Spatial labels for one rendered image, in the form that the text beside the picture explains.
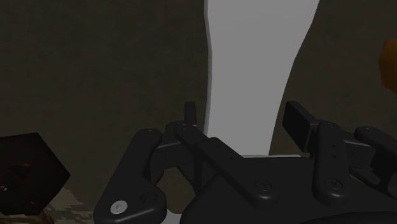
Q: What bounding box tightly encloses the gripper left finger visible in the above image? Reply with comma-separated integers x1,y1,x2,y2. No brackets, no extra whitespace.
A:
93,101,279,224

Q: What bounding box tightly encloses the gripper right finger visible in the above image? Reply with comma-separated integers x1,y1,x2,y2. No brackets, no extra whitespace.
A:
282,101,397,207

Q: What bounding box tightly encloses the dark brown box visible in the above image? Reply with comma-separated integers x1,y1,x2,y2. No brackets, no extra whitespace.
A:
0,132,71,216

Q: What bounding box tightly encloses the orange round object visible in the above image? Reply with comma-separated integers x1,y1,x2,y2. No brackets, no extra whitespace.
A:
378,38,397,94

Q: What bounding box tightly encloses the white curved slab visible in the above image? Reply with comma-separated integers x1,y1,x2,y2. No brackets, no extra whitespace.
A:
203,0,320,157

